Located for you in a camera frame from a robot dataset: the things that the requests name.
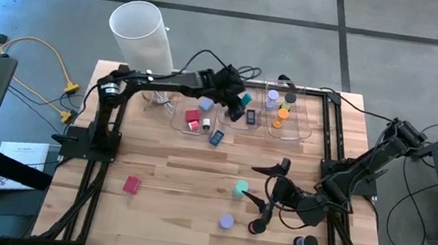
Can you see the clear plastic bin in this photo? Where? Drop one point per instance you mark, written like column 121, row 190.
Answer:
column 300, row 124
column 262, row 123
column 178, row 126

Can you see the light blue block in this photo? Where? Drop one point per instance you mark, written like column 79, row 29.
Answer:
column 206, row 104

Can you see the small black clamp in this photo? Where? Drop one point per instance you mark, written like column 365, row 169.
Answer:
column 285, row 80

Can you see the orange hourglass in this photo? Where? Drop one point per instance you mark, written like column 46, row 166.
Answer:
column 280, row 118

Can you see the white booklet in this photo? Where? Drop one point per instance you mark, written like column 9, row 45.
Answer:
column 22, row 157

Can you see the black-capped blue sand hourglass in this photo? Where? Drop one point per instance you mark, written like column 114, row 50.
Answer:
column 305, row 243

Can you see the black-capped green sand hourglass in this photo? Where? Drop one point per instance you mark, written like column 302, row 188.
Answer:
column 290, row 98

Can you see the red flat block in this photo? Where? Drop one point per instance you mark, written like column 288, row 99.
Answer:
column 131, row 185

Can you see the blue digital timer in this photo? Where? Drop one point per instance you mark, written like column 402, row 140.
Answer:
column 216, row 137

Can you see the white shade table lamp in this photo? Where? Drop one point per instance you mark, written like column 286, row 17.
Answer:
column 142, row 33

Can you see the teal hourglass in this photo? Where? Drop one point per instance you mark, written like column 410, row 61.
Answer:
column 241, row 188

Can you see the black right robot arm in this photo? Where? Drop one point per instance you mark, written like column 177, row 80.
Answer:
column 364, row 165

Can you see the red adapter box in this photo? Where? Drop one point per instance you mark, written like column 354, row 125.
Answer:
column 192, row 115

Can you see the lavender sand hourglass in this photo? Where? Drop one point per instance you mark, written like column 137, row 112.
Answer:
column 272, row 98
column 226, row 221

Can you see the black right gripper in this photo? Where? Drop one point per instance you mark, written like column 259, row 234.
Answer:
column 305, row 206

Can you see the black aluminium rig frame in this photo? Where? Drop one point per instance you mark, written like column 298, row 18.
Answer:
column 323, row 94

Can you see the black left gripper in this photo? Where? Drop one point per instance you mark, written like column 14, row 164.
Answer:
column 226, row 83

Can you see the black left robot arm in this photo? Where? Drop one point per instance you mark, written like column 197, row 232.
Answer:
column 157, row 81

